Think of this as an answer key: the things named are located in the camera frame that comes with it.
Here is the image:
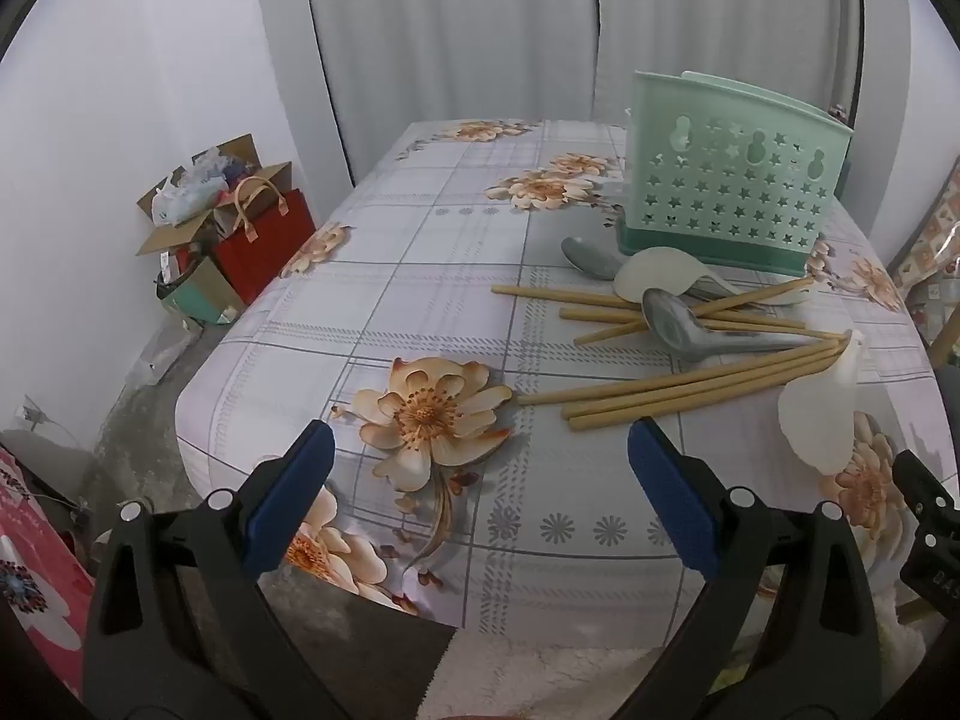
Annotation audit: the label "dark grey cloth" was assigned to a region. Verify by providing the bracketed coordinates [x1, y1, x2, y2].
[300, 600, 458, 720]

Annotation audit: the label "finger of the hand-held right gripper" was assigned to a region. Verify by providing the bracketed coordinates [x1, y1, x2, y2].
[891, 448, 960, 541]

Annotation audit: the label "crumpled plastic bags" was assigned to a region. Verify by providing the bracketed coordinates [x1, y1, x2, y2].
[154, 150, 241, 226]

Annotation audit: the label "red gift bag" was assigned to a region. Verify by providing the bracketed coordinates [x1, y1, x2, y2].
[214, 176, 317, 306]

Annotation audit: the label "pile of wooden chopsticks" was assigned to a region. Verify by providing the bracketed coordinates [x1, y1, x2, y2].
[491, 275, 852, 434]

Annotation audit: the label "white curtain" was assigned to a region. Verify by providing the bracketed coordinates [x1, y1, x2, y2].
[300, 0, 863, 188]

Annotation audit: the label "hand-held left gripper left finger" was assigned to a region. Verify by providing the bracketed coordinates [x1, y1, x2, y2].
[81, 420, 353, 720]

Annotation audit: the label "open cardboard box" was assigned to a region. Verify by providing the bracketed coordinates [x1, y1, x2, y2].
[135, 133, 297, 256]

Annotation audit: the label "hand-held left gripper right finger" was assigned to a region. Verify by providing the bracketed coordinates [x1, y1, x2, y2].
[628, 417, 882, 720]

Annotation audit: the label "pink printed blanket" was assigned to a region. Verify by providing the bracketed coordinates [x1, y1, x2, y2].
[0, 446, 95, 698]

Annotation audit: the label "small green box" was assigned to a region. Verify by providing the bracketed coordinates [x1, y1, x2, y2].
[156, 251, 245, 327]

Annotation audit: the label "green plastic utensil holder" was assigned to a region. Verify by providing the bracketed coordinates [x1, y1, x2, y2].
[615, 70, 856, 271]

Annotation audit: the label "wooden chair leg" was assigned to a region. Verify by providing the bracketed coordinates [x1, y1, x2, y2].
[930, 307, 960, 368]

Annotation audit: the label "white fluffy cloth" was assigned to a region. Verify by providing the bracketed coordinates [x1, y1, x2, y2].
[420, 615, 676, 720]

